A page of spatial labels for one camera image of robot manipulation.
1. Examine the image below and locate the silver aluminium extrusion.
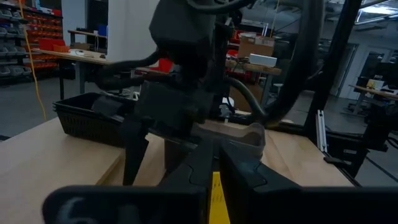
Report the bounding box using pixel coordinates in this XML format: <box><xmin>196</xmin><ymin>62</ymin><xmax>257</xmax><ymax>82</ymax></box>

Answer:
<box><xmin>315</xmin><ymin>108</ymin><xmax>328</xmax><ymax>154</ymax></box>

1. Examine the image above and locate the white flat box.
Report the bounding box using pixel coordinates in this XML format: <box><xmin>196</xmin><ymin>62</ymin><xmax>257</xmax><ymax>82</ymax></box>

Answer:
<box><xmin>248</xmin><ymin>53</ymin><xmax>278</xmax><ymax>68</ymax></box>

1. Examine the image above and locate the yellow hanging cable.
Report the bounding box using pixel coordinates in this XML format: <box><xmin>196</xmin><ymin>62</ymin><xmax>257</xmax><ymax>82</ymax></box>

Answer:
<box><xmin>17</xmin><ymin>0</ymin><xmax>48</xmax><ymax>121</ymax></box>

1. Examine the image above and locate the wooden workbench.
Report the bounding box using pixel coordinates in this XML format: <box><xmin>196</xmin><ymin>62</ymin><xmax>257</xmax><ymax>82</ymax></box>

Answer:
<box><xmin>224</xmin><ymin>58</ymin><xmax>283</xmax><ymax>107</ymax></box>

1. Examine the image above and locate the translucent grey plastic basket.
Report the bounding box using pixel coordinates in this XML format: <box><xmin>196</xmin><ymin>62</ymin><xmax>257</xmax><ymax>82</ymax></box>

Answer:
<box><xmin>163</xmin><ymin>136</ymin><xmax>265</xmax><ymax>175</ymax></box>
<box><xmin>191</xmin><ymin>121</ymin><xmax>267</xmax><ymax>160</ymax></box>

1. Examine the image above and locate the storage rack with bins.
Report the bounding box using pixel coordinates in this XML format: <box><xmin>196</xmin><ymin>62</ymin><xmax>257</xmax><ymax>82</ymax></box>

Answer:
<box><xmin>0</xmin><ymin>0</ymin><xmax>63</xmax><ymax>80</ymax></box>

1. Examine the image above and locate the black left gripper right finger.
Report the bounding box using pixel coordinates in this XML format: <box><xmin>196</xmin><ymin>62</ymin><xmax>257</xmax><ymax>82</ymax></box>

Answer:
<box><xmin>219</xmin><ymin>139</ymin><xmax>398</xmax><ymax>224</ymax></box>

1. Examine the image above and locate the yellow slotted plastic basket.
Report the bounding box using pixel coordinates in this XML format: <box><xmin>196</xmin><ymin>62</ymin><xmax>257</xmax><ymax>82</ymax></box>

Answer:
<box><xmin>208</xmin><ymin>170</ymin><xmax>231</xmax><ymax>224</ymax></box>

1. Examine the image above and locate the black rig frame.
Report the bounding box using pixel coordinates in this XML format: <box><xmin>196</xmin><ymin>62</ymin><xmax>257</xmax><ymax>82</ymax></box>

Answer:
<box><xmin>303</xmin><ymin>0</ymin><xmax>398</xmax><ymax>187</ymax></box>

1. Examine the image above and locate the black cable hose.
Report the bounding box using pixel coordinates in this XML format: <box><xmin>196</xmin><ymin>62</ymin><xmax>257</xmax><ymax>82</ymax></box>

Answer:
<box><xmin>95</xmin><ymin>49</ymin><xmax>163</xmax><ymax>91</ymax></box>
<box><xmin>263</xmin><ymin>0</ymin><xmax>326</xmax><ymax>127</ymax></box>

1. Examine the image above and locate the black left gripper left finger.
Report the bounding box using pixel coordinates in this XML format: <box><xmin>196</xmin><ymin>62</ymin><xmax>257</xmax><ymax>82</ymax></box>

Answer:
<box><xmin>42</xmin><ymin>136</ymin><xmax>216</xmax><ymax>224</ymax></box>

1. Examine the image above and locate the brown cardboard box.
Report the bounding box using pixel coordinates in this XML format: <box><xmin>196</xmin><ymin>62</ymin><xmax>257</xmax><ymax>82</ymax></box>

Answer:
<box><xmin>237</xmin><ymin>34</ymin><xmax>276</xmax><ymax>59</ymax></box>

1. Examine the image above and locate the long wooden work table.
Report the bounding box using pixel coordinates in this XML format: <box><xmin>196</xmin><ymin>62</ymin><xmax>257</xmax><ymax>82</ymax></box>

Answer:
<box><xmin>30</xmin><ymin>47</ymin><xmax>111</xmax><ymax>101</ymax></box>

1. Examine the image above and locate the red bins stack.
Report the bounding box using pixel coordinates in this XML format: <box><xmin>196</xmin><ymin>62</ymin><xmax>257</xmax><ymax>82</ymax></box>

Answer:
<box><xmin>149</xmin><ymin>57</ymin><xmax>175</xmax><ymax>74</ymax></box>

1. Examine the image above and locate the red parts bin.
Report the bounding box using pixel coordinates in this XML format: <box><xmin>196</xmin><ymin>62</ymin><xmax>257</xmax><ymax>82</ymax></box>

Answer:
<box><xmin>38</xmin><ymin>37</ymin><xmax>71</xmax><ymax>54</ymax></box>

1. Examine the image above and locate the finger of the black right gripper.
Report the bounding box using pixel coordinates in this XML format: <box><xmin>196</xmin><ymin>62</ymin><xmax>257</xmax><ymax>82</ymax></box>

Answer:
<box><xmin>119</xmin><ymin>117</ymin><xmax>150</xmax><ymax>187</ymax></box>

